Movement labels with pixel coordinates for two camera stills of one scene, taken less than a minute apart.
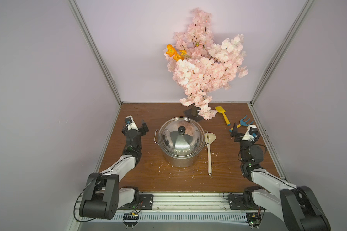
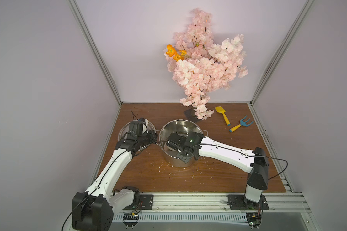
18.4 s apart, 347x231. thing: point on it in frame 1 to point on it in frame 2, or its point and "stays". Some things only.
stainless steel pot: x=180 y=141 stays
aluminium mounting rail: x=177 y=207 stays
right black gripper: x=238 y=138 to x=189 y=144
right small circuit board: x=253 y=219 stays
